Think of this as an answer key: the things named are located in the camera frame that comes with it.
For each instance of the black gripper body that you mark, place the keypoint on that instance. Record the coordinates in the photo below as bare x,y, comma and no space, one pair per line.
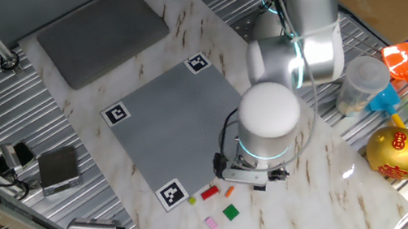
278,173

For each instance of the black Lego brick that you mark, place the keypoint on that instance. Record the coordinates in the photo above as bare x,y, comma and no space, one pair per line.
259,188

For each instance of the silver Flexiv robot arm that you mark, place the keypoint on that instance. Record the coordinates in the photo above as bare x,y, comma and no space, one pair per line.
315,10

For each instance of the orange Lego brick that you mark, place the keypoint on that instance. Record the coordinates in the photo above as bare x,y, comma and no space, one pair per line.
229,192

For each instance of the green Lego plate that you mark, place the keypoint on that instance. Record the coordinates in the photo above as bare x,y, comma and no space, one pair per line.
231,212

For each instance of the red Lego brick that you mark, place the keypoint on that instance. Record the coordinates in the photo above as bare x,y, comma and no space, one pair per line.
210,192

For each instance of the pink Lego brick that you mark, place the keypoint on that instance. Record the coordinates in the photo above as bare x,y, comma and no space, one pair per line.
211,223

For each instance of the small lime Lego brick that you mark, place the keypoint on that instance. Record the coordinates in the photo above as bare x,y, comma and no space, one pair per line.
191,200

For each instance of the grey Lego baseplate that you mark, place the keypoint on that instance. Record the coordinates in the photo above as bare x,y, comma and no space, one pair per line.
174,135

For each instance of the black white ArUco marker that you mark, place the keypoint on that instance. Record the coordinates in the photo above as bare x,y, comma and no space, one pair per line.
197,63
171,194
115,114

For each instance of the gold piggy bank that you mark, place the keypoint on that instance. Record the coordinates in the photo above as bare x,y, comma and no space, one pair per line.
397,153

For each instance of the clear plastic cup with bricks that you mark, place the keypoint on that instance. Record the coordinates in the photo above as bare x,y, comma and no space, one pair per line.
367,80

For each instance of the silver digital scale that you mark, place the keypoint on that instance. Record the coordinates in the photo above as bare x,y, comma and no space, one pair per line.
58,168

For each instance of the grey fabric pad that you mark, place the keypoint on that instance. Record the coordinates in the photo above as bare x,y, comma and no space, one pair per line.
101,36

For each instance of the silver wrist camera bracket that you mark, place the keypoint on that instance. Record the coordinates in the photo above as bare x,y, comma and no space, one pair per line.
244,176

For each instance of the perforated metal robot base plate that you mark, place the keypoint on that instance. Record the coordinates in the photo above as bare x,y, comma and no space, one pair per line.
246,29

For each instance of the silver depth camera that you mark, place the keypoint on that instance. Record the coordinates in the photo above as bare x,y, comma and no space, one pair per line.
90,228

